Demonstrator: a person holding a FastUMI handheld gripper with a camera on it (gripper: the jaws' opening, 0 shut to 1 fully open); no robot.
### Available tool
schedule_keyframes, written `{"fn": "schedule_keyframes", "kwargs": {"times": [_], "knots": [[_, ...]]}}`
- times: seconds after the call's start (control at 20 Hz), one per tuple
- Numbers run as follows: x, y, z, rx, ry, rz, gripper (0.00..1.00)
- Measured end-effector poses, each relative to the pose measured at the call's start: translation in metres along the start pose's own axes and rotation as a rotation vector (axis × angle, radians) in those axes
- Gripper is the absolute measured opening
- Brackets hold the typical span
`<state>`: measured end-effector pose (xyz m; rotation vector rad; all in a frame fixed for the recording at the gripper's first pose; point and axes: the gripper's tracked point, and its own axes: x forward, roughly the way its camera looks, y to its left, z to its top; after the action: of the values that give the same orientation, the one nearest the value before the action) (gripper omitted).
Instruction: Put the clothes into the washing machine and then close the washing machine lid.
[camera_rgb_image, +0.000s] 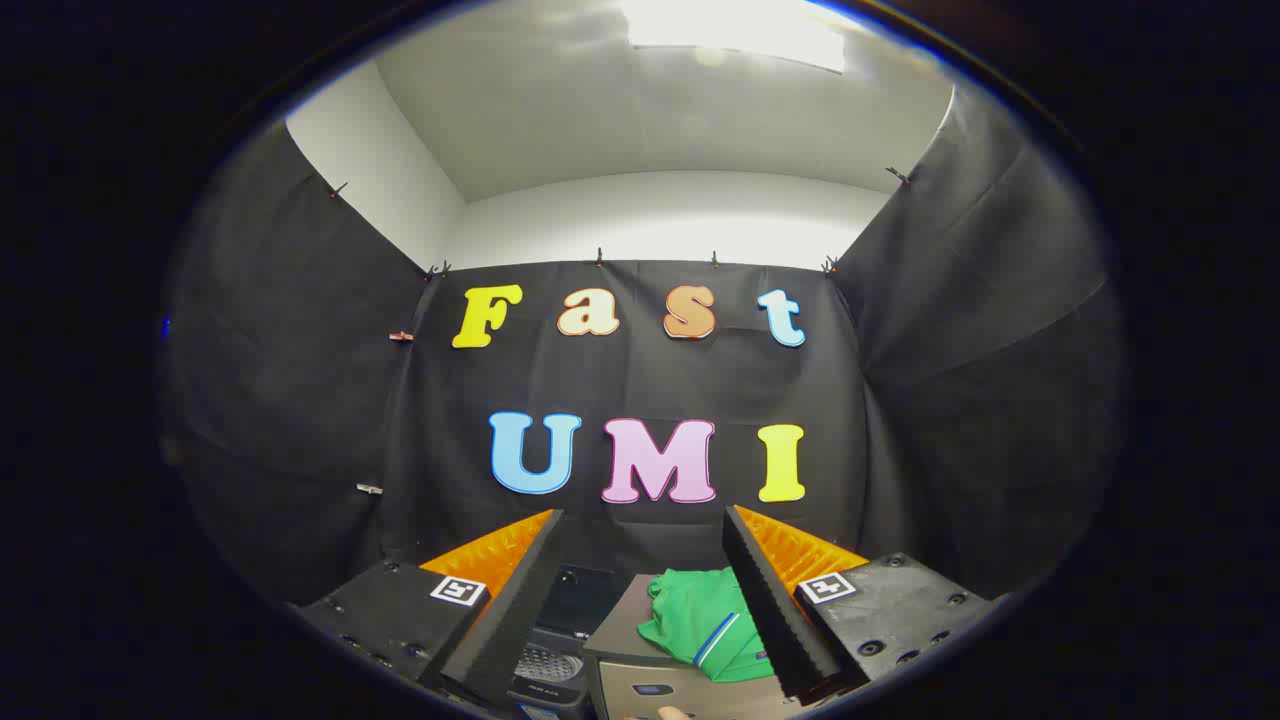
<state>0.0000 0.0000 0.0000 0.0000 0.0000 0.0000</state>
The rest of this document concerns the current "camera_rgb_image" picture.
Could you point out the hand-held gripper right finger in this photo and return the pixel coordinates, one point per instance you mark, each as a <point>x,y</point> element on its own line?
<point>765,600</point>

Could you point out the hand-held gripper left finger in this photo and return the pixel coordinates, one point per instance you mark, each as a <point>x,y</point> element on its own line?
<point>520,600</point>

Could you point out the green polo shirt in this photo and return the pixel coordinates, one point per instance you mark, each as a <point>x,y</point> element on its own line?
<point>690,610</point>

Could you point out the grey cabinet with button panel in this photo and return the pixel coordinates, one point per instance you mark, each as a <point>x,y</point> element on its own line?
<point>615,632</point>

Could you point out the black backdrop cloth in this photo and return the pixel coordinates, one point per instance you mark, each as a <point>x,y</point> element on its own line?
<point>640,390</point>

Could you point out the ceiling light panel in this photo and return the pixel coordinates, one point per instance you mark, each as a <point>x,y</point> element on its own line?
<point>740,25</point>

